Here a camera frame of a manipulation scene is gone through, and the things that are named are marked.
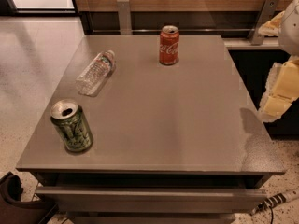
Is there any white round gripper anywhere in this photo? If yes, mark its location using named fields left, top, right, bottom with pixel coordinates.
left=258, top=0, right=299, bottom=122

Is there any red coke can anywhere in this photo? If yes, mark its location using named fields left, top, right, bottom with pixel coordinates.
left=159, top=25, right=179, bottom=65

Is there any green soda can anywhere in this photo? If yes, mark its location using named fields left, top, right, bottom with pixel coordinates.
left=50, top=99, right=93, bottom=152

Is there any grey side shelf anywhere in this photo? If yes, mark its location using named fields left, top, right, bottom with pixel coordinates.
left=223, top=36, right=283, bottom=50

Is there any clear plastic water bottle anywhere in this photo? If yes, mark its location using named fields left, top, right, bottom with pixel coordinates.
left=76, top=50, right=116, bottom=96

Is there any dark chair corner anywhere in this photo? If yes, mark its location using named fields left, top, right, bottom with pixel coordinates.
left=0, top=172, right=58, bottom=224

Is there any right metal bracket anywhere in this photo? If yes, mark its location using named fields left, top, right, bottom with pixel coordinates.
left=248, top=0, right=279, bottom=46

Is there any metal bracket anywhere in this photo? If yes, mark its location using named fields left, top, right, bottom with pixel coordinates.
left=117, top=0, right=133, bottom=35
left=248, top=0, right=279, bottom=46

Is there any striped cable on floor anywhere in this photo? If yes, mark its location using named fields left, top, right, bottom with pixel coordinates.
left=250, top=188, right=299, bottom=217

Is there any left metal bracket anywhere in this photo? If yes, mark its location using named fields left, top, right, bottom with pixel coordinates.
left=117, top=0, right=133, bottom=35

